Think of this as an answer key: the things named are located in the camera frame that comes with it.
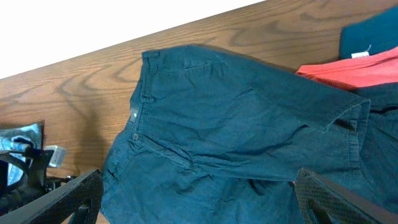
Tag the dark navy shorts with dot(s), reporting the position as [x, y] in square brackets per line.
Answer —
[218, 138]

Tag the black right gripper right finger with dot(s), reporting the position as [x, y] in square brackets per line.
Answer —
[322, 201]

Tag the red garment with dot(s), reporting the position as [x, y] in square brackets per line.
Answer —
[363, 70]

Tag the teal blue garment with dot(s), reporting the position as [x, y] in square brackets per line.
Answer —
[374, 35]

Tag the folded light blue denim shorts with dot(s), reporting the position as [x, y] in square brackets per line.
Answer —
[20, 139]

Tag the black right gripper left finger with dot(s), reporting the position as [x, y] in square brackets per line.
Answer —
[79, 200]

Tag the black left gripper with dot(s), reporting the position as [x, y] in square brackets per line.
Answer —
[34, 182]

